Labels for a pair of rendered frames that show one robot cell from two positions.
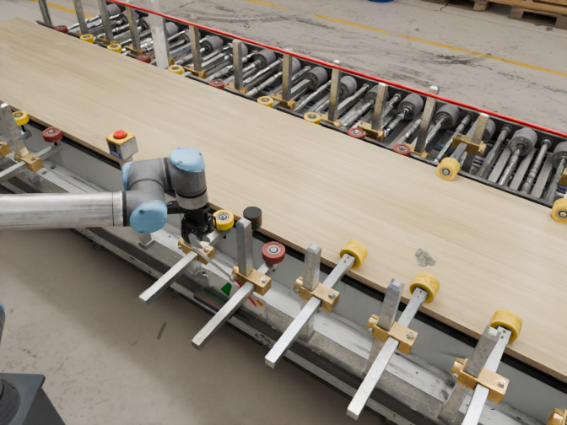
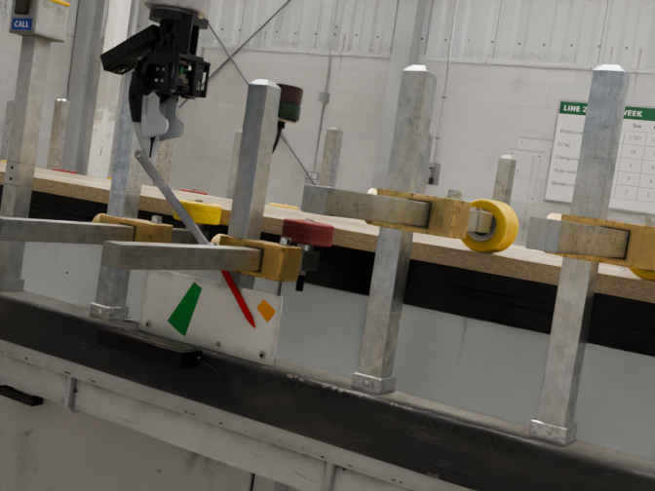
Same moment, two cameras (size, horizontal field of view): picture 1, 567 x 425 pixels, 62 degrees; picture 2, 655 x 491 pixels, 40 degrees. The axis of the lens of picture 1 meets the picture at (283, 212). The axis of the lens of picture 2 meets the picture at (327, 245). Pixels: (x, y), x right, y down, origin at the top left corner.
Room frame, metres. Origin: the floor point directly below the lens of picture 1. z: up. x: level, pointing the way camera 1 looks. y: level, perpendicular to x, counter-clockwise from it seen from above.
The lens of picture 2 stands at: (-0.27, 0.02, 0.95)
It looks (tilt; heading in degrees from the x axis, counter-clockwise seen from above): 3 degrees down; 359
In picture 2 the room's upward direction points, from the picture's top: 8 degrees clockwise
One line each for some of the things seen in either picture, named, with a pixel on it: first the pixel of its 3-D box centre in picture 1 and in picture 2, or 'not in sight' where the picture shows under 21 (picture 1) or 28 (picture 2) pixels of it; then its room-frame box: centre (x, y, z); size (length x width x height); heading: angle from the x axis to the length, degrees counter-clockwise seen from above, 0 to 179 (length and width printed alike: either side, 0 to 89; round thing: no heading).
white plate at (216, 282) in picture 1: (235, 293); (206, 314); (1.06, 0.16, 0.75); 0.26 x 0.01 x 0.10; 58
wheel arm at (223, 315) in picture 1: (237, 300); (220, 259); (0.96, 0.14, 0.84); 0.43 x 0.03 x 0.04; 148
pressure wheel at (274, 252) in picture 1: (273, 259); (304, 254); (1.14, 0.03, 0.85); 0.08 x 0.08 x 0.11
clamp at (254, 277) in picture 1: (251, 277); (254, 256); (1.06, 0.10, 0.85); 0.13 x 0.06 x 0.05; 58
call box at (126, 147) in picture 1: (122, 145); (39, 19); (1.34, 0.55, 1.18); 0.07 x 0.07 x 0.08; 58
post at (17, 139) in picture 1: (22, 151); not in sight; (1.74, 1.18, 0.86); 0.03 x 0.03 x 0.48; 58
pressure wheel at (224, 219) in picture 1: (224, 227); (195, 232); (1.30, 0.23, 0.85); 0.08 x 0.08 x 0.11
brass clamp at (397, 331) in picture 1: (391, 332); (603, 241); (0.78, -0.32, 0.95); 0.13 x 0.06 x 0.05; 58
